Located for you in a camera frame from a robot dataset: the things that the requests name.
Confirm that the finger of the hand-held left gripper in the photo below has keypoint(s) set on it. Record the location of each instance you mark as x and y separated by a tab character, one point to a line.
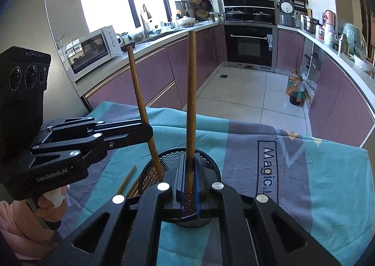
131	134
76	125

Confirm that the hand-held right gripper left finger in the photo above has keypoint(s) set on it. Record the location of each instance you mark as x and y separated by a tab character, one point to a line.
182	175

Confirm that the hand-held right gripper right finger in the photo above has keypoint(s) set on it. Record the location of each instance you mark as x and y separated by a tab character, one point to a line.
197	178

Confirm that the black mesh utensil holder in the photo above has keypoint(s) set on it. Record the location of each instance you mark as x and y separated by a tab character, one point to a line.
172	156

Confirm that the red-patterned wooden chopstick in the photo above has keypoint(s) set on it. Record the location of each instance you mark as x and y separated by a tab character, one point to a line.
137	84
134	189
127	180
192	93

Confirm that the person's left hand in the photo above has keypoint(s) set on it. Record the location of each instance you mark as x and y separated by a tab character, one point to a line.
51	206

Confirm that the teal and purple printed tablecloth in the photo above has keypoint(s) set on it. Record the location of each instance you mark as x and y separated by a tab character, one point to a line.
263	166

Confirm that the pink kitchen base cabinet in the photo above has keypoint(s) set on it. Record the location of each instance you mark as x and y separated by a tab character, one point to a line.
331	93
164	69

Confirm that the white microwave oven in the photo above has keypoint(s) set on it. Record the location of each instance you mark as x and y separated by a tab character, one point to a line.
108	40

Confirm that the grey refrigerator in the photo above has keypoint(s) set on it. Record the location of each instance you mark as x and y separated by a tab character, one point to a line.
58	13

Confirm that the metal sink faucet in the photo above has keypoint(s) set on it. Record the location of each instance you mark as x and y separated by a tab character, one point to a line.
145	19

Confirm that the white casserole pot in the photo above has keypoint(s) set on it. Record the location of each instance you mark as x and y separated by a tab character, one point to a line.
186	21

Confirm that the cooking oil bottles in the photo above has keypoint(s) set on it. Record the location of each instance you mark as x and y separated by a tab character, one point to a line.
296	93

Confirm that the yellow cooking oil bottle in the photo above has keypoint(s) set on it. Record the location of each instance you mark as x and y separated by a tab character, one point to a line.
291	82

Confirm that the black built-in oven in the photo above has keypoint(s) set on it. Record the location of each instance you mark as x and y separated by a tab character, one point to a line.
249	46

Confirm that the white plastic bag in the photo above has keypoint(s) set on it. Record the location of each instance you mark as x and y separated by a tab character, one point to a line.
310	90

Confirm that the black frying pan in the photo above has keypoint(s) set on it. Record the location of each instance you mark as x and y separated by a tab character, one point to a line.
206	5

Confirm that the black lidded wok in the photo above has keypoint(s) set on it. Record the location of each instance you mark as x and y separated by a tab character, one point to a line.
234	12

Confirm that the black lidded pot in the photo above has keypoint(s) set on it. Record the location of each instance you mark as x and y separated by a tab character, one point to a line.
261	15

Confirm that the black integrated stove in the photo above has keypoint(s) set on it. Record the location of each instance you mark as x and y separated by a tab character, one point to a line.
249	3

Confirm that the silver rice cooker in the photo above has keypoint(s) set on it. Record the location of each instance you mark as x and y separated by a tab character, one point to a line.
287	11

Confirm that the steel stock pot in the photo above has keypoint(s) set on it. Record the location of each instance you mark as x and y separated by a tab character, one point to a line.
310	23

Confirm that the steel thermos flask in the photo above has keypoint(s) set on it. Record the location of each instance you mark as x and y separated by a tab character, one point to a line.
343	44

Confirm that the pink electric kettle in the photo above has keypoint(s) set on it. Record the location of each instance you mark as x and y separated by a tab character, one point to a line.
330	19

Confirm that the pale green air fryer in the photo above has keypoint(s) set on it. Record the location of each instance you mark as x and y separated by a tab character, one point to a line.
353	37

